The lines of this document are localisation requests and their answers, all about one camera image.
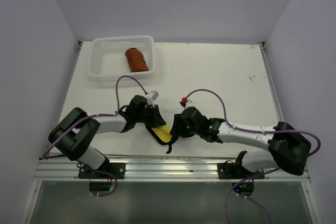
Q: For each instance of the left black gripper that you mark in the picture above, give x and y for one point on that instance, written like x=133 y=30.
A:
x=156 y=119

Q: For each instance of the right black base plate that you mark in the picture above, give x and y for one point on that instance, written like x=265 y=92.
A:
x=234 y=170

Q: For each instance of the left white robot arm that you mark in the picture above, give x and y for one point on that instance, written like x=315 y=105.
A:
x=74 y=134

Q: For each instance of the brown towel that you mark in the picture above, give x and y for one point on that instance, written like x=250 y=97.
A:
x=136 y=60

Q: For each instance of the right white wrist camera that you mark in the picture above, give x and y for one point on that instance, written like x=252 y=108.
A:
x=186 y=103

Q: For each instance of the yellow towel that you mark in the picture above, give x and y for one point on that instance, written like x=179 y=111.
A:
x=162 y=136

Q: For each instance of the white plastic basket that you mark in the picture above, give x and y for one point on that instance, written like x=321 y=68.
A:
x=107 y=60

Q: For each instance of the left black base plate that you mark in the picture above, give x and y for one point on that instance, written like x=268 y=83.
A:
x=116 y=169

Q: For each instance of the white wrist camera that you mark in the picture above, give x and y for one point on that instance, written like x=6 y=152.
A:
x=186 y=103
x=152 y=96

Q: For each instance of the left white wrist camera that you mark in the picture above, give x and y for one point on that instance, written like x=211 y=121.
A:
x=152 y=96

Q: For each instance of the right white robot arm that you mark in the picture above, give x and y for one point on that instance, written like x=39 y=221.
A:
x=280 y=146

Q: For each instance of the aluminium mounting rail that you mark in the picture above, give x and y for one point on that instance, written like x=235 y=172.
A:
x=139 y=169

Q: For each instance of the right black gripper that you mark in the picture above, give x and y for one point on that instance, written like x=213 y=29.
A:
x=177 y=129

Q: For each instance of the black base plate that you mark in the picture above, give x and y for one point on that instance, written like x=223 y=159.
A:
x=234 y=170
x=116 y=169

